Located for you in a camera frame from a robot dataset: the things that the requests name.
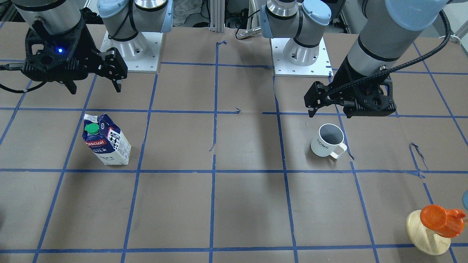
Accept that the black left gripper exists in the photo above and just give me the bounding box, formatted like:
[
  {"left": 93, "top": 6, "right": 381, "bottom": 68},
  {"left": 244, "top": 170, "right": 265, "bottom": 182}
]
[{"left": 304, "top": 81, "right": 351, "bottom": 118}]

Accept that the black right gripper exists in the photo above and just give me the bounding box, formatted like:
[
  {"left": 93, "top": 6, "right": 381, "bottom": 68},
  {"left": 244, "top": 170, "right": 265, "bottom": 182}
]
[{"left": 63, "top": 48, "right": 128, "bottom": 95}]

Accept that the white mug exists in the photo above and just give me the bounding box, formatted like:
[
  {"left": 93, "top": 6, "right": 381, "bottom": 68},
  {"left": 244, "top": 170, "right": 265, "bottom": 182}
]
[{"left": 310, "top": 123, "right": 348, "bottom": 160}]

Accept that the blue white milk carton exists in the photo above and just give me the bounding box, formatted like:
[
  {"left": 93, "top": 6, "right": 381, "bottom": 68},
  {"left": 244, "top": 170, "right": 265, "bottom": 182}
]
[{"left": 82, "top": 114, "right": 132, "bottom": 166}]

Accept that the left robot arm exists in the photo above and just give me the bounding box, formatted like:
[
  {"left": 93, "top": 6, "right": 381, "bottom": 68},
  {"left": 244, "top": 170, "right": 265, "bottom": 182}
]
[{"left": 259, "top": 0, "right": 451, "bottom": 118}]

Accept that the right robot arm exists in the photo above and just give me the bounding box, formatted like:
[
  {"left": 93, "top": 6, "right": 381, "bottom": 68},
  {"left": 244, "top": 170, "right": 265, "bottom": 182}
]
[{"left": 1, "top": 0, "right": 174, "bottom": 94}]

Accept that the wooden mug stand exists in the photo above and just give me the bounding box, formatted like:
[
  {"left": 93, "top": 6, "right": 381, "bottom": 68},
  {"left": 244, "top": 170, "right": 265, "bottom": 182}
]
[{"left": 405, "top": 210, "right": 451, "bottom": 256}]

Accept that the orange mug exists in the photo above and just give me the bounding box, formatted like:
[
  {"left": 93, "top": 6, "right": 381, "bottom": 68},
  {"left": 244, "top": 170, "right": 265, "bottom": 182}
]
[{"left": 420, "top": 205, "right": 466, "bottom": 238}]

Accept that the blue mug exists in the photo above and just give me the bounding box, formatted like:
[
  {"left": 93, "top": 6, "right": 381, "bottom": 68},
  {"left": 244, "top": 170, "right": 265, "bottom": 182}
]
[{"left": 462, "top": 191, "right": 468, "bottom": 210}]

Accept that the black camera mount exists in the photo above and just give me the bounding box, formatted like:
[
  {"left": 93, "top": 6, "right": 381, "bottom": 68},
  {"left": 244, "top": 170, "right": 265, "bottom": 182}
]
[
  {"left": 341, "top": 76, "right": 396, "bottom": 118},
  {"left": 21, "top": 18, "right": 102, "bottom": 82}
]

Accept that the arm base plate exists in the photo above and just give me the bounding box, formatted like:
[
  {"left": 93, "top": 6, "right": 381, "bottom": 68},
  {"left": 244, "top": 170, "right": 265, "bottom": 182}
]
[
  {"left": 271, "top": 38, "right": 333, "bottom": 78},
  {"left": 100, "top": 32, "right": 165, "bottom": 73}
]

